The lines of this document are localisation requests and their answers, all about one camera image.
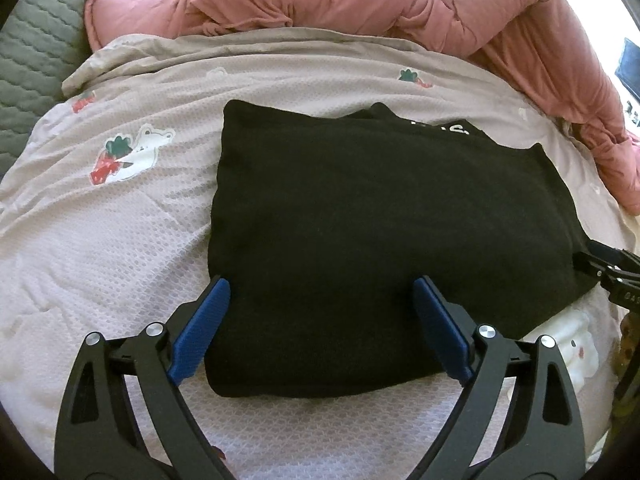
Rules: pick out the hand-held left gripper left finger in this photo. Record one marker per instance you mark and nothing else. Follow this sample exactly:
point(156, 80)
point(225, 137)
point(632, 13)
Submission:
point(200, 332)

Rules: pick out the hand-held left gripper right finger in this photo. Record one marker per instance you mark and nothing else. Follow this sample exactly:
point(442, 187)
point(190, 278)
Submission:
point(442, 332)

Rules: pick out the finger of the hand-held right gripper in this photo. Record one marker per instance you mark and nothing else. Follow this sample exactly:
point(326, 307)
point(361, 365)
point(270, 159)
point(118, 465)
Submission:
point(607, 257)
point(625, 290)

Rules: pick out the black sweater with orange patches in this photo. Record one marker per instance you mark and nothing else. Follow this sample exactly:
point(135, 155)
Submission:
point(380, 230)

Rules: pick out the beige strawberry bear printed blanket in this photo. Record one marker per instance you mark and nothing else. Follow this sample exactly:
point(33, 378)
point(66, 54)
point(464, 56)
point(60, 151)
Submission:
point(125, 220)

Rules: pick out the dark blue object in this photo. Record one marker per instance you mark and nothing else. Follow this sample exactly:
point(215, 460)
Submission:
point(630, 67)

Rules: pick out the grey quilted bed cover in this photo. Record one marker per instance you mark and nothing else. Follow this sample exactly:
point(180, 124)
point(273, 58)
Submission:
point(35, 70)

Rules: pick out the pink comforter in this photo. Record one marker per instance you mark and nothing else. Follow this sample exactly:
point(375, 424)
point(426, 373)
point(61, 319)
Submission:
point(380, 5)

